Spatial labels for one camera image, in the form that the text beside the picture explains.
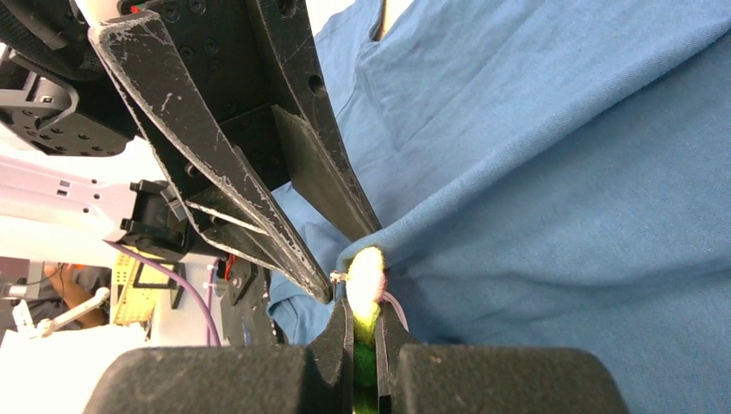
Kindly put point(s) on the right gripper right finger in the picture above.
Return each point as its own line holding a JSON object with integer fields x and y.
{"x": 420, "y": 378}

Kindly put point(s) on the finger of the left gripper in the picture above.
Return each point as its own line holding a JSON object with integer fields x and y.
{"x": 314, "y": 151}
{"x": 226, "y": 201}

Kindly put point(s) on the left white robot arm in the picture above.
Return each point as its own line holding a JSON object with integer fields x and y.
{"x": 148, "y": 216}

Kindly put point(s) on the colourful plush flower brooch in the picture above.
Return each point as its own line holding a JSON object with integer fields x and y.
{"x": 365, "y": 286}

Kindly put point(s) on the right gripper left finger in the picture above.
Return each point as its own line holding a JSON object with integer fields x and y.
{"x": 317, "y": 378}

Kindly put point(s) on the blue t-shirt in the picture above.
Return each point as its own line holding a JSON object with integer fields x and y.
{"x": 547, "y": 174}

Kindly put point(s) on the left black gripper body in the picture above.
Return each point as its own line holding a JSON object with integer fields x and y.
{"x": 56, "y": 97}

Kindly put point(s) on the person's bare forearm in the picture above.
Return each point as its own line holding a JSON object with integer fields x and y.
{"x": 68, "y": 286}

